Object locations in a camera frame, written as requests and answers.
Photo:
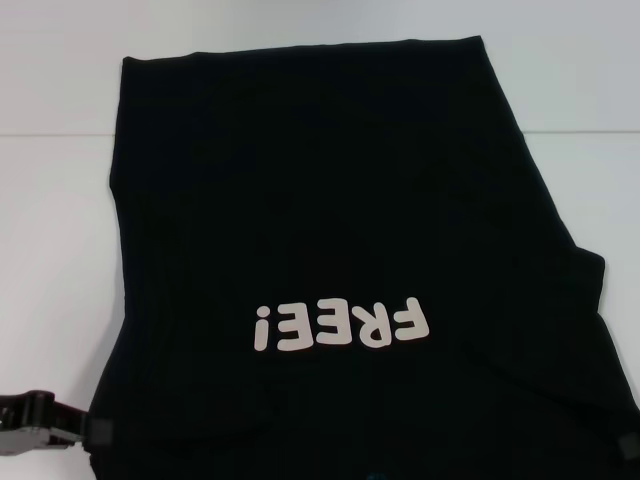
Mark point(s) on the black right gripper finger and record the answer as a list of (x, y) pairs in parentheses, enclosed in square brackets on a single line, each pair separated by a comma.
[(630, 446)]

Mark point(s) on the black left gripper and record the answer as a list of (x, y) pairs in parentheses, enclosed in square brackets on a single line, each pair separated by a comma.
[(25, 415)]

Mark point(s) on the black shirt with FREE print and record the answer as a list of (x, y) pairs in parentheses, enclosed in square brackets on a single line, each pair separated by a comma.
[(300, 200)]

